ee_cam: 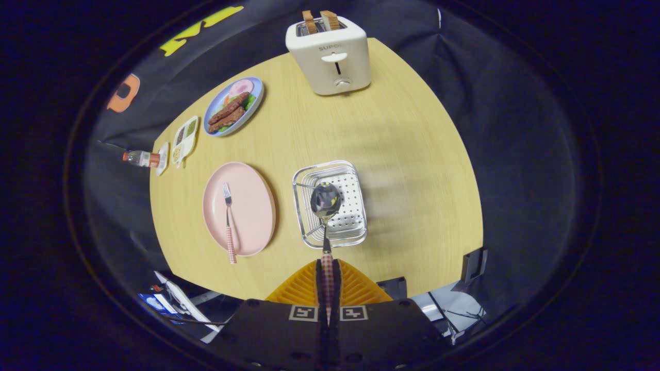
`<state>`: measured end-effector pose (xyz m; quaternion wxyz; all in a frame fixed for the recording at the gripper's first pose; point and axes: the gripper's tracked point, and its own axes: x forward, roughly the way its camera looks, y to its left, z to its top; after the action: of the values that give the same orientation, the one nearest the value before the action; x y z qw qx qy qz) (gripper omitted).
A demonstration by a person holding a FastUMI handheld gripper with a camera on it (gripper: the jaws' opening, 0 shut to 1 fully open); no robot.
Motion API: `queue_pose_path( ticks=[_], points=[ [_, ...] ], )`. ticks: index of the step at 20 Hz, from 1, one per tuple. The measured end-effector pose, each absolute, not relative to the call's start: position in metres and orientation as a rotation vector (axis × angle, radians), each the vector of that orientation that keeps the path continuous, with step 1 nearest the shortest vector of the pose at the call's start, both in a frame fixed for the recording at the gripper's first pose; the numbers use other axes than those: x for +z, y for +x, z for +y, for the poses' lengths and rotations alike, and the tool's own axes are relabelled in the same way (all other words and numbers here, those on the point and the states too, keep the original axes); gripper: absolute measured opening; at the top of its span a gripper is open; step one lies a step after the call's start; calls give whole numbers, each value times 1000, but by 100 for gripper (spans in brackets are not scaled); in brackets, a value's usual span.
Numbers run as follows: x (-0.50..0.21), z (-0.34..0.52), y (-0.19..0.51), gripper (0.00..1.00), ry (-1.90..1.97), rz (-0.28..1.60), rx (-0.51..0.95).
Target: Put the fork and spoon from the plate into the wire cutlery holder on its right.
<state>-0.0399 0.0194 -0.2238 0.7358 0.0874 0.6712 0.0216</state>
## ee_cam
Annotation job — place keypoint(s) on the small white square coaster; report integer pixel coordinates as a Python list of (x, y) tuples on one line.
[(164, 159)]

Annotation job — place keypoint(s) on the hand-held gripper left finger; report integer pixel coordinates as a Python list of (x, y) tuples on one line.
[(319, 288)]

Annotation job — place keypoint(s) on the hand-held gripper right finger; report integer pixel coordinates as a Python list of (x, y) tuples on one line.
[(336, 288)]

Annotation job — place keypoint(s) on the white flat device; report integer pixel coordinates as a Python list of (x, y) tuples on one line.
[(188, 304)]

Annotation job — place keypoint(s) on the brown toast slice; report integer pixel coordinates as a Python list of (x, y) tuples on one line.
[(309, 21), (330, 19)]

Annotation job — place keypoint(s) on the pink plate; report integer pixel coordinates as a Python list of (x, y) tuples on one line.
[(252, 206)]

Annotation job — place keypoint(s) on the white compartment seasoning dish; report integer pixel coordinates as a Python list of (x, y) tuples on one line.
[(186, 143)]

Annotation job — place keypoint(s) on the blue plate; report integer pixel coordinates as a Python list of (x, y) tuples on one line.
[(220, 100)]

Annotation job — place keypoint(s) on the brown sausage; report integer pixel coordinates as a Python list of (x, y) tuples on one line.
[(228, 121), (229, 107)]

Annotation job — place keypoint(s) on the black table clamp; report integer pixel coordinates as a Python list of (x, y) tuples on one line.
[(473, 264), (393, 288)]

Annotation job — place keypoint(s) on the pink ham slice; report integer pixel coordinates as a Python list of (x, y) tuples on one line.
[(241, 87)]

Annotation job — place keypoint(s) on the blue flat object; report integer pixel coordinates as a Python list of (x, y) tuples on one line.
[(154, 303)]

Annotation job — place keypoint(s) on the white toaster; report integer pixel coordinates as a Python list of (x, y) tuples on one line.
[(330, 62)]

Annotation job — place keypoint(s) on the clear bottle with red cap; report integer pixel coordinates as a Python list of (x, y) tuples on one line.
[(142, 158)]

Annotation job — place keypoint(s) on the green lettuce leaf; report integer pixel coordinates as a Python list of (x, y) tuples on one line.
[(249, 101)]

